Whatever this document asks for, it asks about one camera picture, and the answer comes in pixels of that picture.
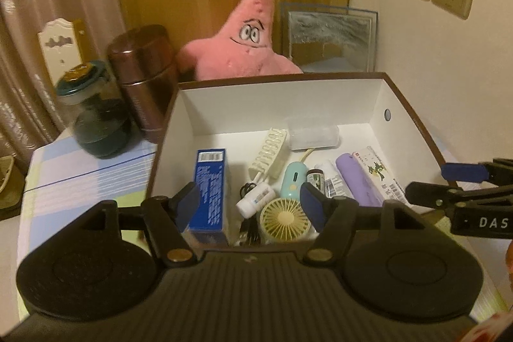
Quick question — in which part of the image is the small white bottle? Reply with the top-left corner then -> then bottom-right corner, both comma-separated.
236,183 -> 276,217

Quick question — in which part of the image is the taupe patterned curtain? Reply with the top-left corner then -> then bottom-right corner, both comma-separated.
0,0 -> 121,159

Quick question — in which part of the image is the brown cardboard box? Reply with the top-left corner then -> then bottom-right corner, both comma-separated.
144,71 -> 459,247

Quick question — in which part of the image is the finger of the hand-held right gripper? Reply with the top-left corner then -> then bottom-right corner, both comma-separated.
405,182 -> 513,212
441,158 -> 513,183

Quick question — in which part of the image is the white chair back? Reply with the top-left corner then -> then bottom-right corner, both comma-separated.
37,18 -> 87,87

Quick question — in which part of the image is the green handheld fan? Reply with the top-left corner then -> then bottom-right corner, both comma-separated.
258,162 -> 317,245

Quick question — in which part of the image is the glass picture frame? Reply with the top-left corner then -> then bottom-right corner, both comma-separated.
279,1 -> 378,73

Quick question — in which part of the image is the checkered tablecloth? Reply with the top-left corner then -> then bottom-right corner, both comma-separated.
16,129 -> 513,327

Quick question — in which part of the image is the blue carton box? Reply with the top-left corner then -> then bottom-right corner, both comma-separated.
188,148 -> 231,246

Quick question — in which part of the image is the black cable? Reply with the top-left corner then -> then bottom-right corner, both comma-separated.
239,182 -> 262,246

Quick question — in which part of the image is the small white box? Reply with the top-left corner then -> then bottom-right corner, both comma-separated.
246,128 -> 317,187

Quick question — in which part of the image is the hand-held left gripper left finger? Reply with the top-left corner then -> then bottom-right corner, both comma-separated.
63,182 -> 201,267

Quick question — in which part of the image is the white green carton box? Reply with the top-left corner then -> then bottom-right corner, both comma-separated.
353,146 -> 413,208

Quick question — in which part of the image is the clear plastic case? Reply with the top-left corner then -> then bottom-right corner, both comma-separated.
285,117 -> 341,151

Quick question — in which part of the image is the brown metal canister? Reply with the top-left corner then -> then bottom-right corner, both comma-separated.
136,24 -> 180,114
106,30 -> 169,144

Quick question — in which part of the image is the red patterned cloth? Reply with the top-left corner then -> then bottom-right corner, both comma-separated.
461,310 -> 513,342

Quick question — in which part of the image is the small brown bottle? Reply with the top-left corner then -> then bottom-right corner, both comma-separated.
307,168 -> 326,191

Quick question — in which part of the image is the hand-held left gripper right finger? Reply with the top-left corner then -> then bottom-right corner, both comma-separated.
300,182 -> 452,267

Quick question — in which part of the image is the pink starfish plush toy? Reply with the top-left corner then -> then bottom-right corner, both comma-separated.
176,0 -> 304,81

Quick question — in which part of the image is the white tube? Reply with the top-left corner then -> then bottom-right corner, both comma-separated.
315,160 -> 346,199

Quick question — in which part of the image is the glass jar teal lid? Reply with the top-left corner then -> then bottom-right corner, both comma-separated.
55,61 -> 133,159

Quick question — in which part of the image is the purple tube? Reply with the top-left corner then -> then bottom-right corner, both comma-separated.
336,153 -> 386,207

